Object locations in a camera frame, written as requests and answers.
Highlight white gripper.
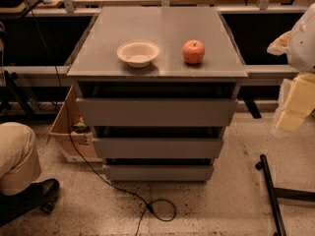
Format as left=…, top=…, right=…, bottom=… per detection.
left=267, top=30, right=315, bottom=138

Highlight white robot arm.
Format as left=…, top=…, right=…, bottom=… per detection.
left=267, top=4, right=315, bottom=138

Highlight grey drawer cabinet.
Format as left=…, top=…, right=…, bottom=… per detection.
left=66, top=5, right=249, bottom=183

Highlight grey top drawer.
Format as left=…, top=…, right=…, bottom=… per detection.
left=76, top=97, right=237, bottom=127

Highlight red apple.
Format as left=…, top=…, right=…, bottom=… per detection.
left=182, top=39, right=205, bottom=65

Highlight white paper bowl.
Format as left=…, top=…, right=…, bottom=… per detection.
left=116, top=40, right=159, bottom=68

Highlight green toy in box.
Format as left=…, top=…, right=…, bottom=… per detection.
left=73, top=117, right=88, bottom=134

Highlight cardboard box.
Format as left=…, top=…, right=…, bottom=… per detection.
left=49, top=87, right=101, bottom=162

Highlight black shoe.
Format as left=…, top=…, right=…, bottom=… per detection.
left=0, top=178, right=60, bottom=226

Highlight person's leg beige trousers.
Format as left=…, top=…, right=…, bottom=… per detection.
left=0, top=122, right=41, bottom=196

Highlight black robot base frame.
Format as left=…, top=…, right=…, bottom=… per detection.
left=255, top=154, right=315, bottom=236

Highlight black floor cable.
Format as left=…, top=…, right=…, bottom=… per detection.
left=19, top=0, right=177, bottom=236

